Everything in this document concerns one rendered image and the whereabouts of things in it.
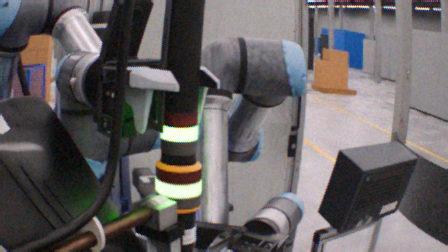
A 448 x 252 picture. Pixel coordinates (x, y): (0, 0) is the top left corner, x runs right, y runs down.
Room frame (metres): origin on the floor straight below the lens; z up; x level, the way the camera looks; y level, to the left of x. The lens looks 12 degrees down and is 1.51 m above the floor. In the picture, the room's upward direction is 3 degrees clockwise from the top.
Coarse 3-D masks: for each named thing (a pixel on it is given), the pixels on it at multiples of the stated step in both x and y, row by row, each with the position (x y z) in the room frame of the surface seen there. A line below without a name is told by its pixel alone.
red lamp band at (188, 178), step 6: (156, 168) 0.42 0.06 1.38; (156, 174) 0.42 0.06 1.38; (162, 174) 0.41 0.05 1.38; (168, 174) 0.41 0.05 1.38; (174, 174) 0.41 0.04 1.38; (180, 174) 0.41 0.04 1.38; (186, 174) 0.41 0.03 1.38; (192, 174) 0.41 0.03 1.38; (198, 174) 0.42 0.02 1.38; (162, 180) 0.41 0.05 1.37; (168, 180) 0.41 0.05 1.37; (174, 180) 0.41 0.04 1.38; (180, 180) 0.41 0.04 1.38; (186, 180) 0.41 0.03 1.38; (192, 180) 0.41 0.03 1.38; (198, 180) 0.42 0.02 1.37
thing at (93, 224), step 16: (128, 0) 0.34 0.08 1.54; (128, 16) 0.34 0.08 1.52; (128, 32) 0.35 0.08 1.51; (128, 48) 0.35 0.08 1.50; (112, 112) 0.34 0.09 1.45; (112, 128) 0.34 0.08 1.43; (112, 144) 0.34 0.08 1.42; (112, 160) 0.34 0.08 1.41; (112, 176) 0.33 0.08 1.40; (96, 208) 0.31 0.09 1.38; (80, 224) 0.29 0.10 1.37; (96, 224) 0.30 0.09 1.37; (48, 240) 0.26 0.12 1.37
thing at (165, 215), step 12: (144, 204) 0.38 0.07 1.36; (156, 204) 0.39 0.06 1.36; (168, 204) 0.39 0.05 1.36; (156, 216) 0.37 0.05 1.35; (168, 216) 0.39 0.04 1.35; (144, 228) 0.39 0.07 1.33; (156, 228) 0.38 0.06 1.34; (168, 228) 0.38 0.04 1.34; (180, 228) 0.39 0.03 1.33; (156, 240) 0.38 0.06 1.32; (168, 240) 0.38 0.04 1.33
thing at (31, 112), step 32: (32, 96) 0.44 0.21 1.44; (32, 128) 0.39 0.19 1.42; (64, 128) 0.44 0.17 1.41; (0, 160) 0.32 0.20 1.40; (32, 160) 0.35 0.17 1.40; (64, 160) 0.39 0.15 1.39; (0, 192) 0.29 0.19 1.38; (32, 192) 0.33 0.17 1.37; (64, 192) 0.36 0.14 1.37; (96, 192) 0.40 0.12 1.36; (0, 224) 0.27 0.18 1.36; (32, 224) 0.30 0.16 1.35; (64, 224) 0.33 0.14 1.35
